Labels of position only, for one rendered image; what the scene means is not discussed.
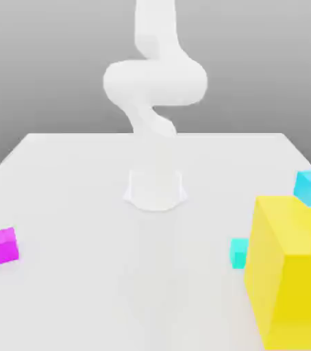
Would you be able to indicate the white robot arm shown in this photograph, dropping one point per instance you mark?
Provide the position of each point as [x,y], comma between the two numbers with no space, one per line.
[155,82]

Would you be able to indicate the small turquoise cube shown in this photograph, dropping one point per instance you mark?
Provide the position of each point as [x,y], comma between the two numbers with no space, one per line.
[237,253]

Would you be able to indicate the small magenta cube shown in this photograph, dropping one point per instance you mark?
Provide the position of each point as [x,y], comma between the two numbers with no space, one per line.
[4,248]

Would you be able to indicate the large yellow box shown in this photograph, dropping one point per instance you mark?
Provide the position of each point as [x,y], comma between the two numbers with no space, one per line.
[295,274]

